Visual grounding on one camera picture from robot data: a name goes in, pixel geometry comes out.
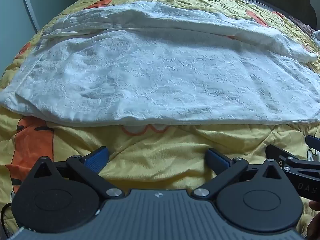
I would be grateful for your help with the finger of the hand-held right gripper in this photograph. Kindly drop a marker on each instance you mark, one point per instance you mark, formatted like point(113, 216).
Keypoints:
point(277, 155)
point(313, 142)

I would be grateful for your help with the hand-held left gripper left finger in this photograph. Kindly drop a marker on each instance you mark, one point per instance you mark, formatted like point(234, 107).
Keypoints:
point(96, 158)

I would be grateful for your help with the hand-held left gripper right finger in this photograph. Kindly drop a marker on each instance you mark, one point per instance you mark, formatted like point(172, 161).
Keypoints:
point(217, 160)

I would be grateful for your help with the white textured pants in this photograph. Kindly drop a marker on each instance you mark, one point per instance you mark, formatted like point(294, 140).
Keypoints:
point(162, 80)

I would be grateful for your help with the person's right hand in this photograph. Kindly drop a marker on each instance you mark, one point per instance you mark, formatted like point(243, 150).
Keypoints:
point(314, 217)

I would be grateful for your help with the yellow printed blanket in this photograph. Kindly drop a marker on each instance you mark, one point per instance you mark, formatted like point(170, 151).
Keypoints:
point(160, 155)

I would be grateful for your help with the white crumpled cloth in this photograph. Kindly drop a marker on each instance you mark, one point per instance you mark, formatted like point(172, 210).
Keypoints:
point(316, 35)

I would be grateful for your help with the brown cloth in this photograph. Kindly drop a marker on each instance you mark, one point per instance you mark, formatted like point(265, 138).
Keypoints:
point(301, 23)

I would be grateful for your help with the pale green wardrobe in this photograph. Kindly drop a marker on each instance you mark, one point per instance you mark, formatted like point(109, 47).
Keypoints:
point(30, 7)

